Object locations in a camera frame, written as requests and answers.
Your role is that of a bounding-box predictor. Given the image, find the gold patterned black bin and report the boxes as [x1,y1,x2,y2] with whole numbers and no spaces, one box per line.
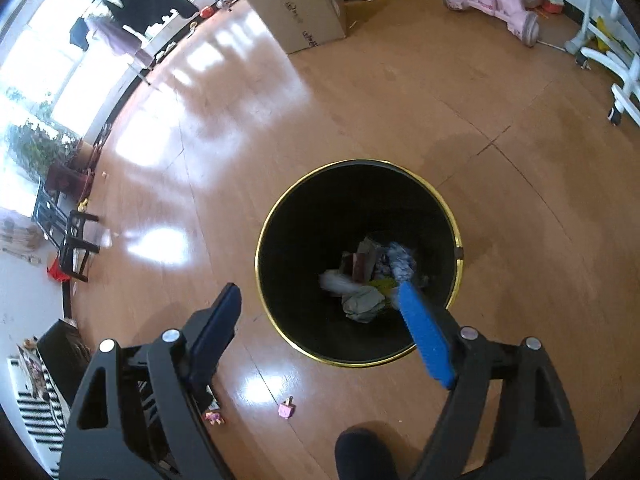
[255,159,466,368]

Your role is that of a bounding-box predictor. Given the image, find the black white striped blanket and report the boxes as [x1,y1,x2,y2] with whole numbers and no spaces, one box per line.
[10,355,71,476]

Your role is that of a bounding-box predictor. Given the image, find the white carton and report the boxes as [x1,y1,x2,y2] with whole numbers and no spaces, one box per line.
[320,269,361,297]

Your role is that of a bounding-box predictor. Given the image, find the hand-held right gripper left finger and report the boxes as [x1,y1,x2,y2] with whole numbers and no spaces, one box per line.
[59,282,243,480]

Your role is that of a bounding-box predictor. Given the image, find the person's right foot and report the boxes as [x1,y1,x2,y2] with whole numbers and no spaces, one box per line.
[335,427,401,480]

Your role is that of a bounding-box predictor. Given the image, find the hanging dark clothes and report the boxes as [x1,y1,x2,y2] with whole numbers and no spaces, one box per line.
[70,0,201,56]

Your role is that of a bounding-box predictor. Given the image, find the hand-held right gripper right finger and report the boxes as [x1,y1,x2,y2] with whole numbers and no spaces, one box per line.
[396,281,587,480]

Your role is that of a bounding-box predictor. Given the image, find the white metal frame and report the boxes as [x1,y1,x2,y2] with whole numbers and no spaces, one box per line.
[565,0,640,126]

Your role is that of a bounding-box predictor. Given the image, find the brown cardboard box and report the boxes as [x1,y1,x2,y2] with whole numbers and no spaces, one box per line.
[240,0,347,56]

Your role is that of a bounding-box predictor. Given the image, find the blue wrapper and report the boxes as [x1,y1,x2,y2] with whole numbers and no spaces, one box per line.
[382,241,418,283]

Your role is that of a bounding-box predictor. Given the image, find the dark wooden chair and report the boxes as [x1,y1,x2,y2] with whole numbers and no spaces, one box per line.
[32,180,101,283]

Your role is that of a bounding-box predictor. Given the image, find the green potted plants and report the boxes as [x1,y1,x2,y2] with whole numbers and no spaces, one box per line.
[5,120,81,176]

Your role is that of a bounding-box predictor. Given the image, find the green paper bowl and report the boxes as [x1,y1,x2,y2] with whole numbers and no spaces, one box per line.
[342,286,387,324]

